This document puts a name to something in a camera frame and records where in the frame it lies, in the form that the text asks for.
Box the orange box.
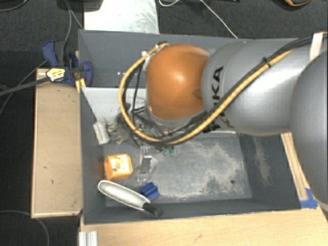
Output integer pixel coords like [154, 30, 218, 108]
[104, 153, 134, 182]

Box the small blue plastic block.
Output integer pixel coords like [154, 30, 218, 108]
[139, 181, 161, 201]

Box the grey-brown crumpled cloth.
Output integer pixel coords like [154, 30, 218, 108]
[107, 113, 134, 145]

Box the grey metal bin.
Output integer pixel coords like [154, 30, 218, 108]
[77, 29, 302, 226]

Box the white ribbed plastic block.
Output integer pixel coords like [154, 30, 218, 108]
[93, 119, 111, 146]

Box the pale wood flat board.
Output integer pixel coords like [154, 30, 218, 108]
[30, 68, 84, 219]

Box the white tool with black handle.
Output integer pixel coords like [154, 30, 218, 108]
[97, 179, 163, 218]

